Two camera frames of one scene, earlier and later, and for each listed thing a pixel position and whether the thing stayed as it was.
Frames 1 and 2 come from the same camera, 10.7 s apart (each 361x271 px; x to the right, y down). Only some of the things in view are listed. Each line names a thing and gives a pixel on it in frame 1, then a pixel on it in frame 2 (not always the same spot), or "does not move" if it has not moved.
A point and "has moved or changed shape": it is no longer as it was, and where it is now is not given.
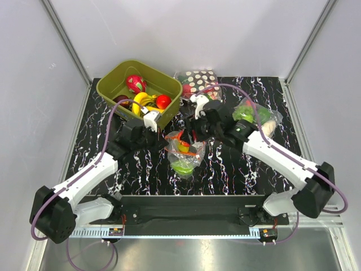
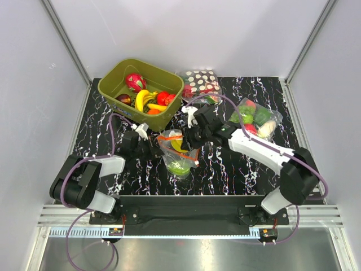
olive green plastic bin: [114, 83] does not move
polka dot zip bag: [192, 81] does not move
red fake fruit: [163, 101] has moved or changed shape
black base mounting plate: [189, 210] does not move
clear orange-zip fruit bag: [184, 157] has moved or changed shape
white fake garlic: [269, 127] does not move
